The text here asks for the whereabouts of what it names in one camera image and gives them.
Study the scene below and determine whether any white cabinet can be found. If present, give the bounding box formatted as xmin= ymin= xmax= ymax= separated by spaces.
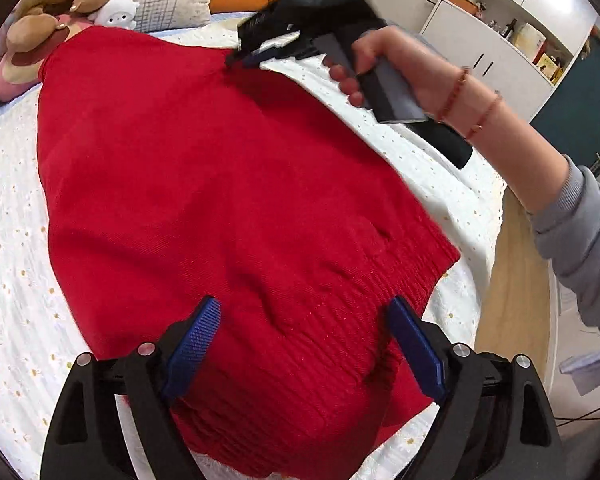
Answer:
xmin=420 ymin=0 xmax=600 ymax=123

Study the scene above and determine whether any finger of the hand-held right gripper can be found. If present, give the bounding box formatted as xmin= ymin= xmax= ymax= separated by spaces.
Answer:
xmin=265 ymin=31 xmax=317 ymax=59
xmin=224 ymin=45 xmax=281 ymax=69

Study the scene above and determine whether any small white plush toy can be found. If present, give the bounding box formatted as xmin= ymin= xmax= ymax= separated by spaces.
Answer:
xmin=94 ymin=0 xmax=140 ymax=28

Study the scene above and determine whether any dark teal door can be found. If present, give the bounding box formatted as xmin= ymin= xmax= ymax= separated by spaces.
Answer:
xmin=530 ymin=25 xmax=600 ymax=181

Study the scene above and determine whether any person's right hand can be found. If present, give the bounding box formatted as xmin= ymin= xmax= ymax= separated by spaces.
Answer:
xmin=322 ymin=26 xmax=468 ymax=126

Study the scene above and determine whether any white eyelet blanket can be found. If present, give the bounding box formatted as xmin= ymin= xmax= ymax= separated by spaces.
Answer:
xmin=0 ymin=22 xmax=506 ymax=480

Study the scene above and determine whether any red knit sweater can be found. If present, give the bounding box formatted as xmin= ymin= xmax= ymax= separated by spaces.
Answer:
xmin=36 ymin=26 xmax=461 ymax=480

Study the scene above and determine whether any person's right forearm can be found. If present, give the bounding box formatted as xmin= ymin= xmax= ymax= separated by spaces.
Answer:
xmin=437 ymin=67 xmax=600 ymax=341

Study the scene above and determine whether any red bead bracelet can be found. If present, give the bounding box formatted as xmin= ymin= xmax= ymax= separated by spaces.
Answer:
xmin=465 ymin=92 xmax=503 ymax=141
xmin=437 ymin=66 xmax=471 ymax=123

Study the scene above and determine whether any pink round plush cushion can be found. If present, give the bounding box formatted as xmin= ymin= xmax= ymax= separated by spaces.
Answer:
xmin=0 ymin=12 xmax=88 ymax=106

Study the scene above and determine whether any light blue paper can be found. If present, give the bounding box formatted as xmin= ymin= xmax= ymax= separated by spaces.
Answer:
xmin=560 ymin=350 xmax=600 ymax=396

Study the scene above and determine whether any yellow box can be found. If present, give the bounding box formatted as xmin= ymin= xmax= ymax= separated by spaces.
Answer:
xmin=535 ymin=52 xmax=563 ymax=83

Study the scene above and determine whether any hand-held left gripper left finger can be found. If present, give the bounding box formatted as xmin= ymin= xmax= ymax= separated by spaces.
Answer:
xmin=39 ymin=296 xmax=222 ymax=480

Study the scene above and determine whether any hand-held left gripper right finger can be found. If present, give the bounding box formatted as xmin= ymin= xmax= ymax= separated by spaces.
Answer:
xmin=385 ymin=296 xmax=566 ymax=480

